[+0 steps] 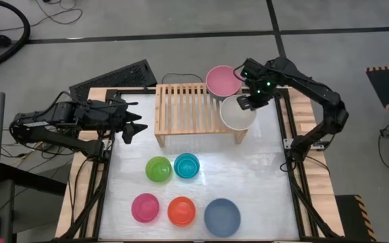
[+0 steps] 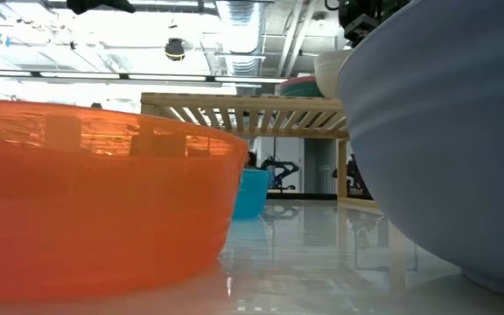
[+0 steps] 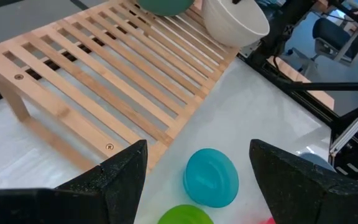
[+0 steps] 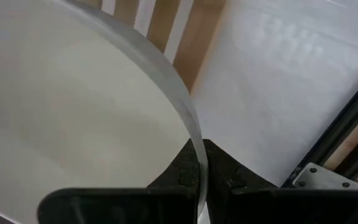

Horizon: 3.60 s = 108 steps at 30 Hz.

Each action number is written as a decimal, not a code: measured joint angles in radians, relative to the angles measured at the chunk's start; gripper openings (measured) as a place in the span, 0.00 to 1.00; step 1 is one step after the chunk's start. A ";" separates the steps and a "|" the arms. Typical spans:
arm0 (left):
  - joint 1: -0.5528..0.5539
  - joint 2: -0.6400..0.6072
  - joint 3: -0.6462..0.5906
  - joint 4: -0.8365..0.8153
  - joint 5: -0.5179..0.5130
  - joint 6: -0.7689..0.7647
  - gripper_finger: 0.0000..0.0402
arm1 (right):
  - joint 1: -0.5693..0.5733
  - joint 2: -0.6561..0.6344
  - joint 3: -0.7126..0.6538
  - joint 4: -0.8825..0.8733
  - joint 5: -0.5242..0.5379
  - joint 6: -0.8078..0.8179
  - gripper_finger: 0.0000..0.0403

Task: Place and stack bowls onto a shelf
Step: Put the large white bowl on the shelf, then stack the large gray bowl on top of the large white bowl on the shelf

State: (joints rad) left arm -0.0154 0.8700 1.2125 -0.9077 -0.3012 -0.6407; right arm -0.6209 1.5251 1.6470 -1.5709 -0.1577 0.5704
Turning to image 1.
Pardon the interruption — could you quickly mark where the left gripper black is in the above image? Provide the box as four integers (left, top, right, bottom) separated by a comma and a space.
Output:
78, 98, 149, 145

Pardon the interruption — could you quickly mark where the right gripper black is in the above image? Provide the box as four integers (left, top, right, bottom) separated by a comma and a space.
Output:
236, 76, 278, 111

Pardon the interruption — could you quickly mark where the large cream bowl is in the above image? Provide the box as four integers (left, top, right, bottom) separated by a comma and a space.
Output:
219, 94, 257, 132

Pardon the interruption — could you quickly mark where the large pink bowl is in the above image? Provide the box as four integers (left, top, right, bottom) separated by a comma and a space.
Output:
205, 65, 243, 101

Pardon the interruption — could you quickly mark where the small green bowl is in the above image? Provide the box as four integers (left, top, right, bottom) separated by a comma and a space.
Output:
145, 156, 173, 183

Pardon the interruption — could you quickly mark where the small cyan bowl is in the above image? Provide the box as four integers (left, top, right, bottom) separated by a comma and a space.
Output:
173, 153, 201, 180

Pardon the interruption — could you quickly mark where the small magenta bowl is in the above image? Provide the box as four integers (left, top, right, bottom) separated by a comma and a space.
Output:
130, 192, 161, 224

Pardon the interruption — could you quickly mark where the small orange bowl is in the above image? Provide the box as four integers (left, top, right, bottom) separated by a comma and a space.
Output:
167, 196, 197, 227

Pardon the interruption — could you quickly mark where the large blue-grey bowl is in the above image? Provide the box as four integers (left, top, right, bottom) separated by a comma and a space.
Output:
203, 198, 242, 238

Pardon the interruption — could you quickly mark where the wooden slatted shelf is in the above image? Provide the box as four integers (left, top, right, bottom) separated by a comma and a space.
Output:
153, 82, 249, 149

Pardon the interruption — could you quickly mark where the black perforated panel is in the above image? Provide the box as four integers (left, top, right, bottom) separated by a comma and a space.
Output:
68, 59, 158, 102

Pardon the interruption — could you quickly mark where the black aluminium table frame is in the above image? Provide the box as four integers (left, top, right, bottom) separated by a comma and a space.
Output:
55, 86, 344, 243

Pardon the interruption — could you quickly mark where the black cable loop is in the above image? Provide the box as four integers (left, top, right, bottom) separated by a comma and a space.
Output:
161, 72, 205, 85

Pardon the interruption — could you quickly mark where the thin black floor cable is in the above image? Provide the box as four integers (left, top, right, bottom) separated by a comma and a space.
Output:
0, 0, 83, 33

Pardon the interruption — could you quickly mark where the black vacuum hose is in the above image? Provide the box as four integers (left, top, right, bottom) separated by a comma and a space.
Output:
0, 0, 32, 68

